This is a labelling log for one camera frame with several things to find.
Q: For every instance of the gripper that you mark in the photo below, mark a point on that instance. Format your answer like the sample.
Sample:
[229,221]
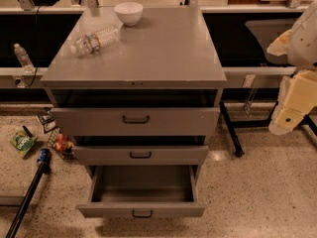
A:
[304,42]

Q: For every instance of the clear plastic bottle lying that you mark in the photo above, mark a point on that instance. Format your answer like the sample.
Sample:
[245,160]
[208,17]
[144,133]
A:
[94,42]

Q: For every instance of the blue soda can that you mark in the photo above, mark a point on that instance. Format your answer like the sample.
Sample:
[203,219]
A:
[44,157]

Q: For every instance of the green snack bag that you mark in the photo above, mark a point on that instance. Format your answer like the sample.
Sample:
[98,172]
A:
[23,143]

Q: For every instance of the white ceramic bowl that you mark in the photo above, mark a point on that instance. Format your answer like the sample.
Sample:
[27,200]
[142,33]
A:
[129,13]

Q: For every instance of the grey metal drawer cabinet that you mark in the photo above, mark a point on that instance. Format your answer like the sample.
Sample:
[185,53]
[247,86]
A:
[167,60]

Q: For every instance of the black pole on floor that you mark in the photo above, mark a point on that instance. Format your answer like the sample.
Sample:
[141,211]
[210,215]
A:
[42,169]

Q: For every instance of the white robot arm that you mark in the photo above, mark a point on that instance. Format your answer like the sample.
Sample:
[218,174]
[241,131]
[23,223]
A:
[300,42]

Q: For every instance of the black white snack packet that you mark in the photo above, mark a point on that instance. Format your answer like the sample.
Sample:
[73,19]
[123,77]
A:
[47,122]

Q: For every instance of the grey bottom drawer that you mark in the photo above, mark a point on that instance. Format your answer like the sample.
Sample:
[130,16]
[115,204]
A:
[143,192]

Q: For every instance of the grey top drawer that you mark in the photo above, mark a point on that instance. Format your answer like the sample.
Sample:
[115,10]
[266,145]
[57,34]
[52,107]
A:
[136,121]

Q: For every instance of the grey drawer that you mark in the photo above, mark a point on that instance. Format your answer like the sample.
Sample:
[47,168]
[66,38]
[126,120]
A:
[143,192]
[140,155]
[136,121]

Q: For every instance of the grey middle drawer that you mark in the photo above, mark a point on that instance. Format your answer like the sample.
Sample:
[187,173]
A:
[140,155]

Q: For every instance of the clear plastic bottle standing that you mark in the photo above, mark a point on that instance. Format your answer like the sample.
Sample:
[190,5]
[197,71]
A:
[23,58]

